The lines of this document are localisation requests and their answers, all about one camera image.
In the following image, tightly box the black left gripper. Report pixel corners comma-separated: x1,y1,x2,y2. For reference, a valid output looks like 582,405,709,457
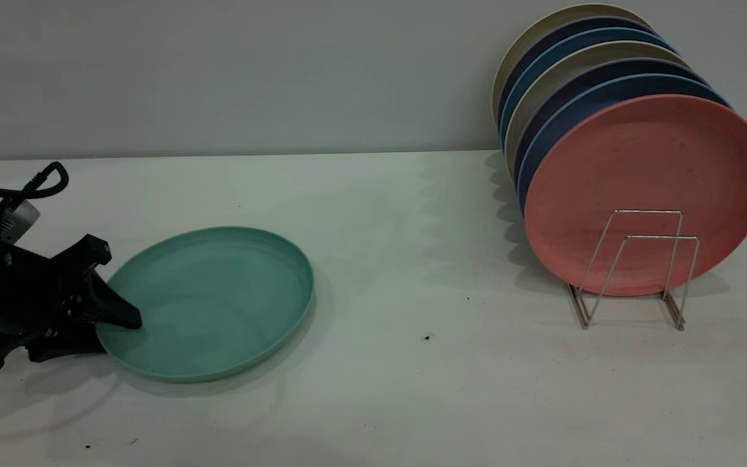
0,228,143,372

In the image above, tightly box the green plate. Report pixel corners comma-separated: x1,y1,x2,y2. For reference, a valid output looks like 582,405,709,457
96,226,315,383

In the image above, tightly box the beige plate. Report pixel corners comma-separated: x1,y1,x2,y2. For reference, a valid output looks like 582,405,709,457
504,41,692,179
492,3,654,127

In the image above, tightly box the dark purple plate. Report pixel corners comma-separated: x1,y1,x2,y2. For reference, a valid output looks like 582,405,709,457
497,16,663,130
514,58,711,189

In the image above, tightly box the teal blue plate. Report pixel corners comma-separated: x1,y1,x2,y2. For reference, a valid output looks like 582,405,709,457
500,27,678,147

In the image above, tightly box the pink plate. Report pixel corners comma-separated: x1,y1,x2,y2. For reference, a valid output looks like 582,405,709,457
524,94,747,298

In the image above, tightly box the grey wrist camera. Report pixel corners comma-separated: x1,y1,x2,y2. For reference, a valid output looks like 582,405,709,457
0,198,42,245

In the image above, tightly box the metal wire plate rack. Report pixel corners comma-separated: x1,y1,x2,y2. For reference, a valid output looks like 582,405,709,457
567,209,700,331

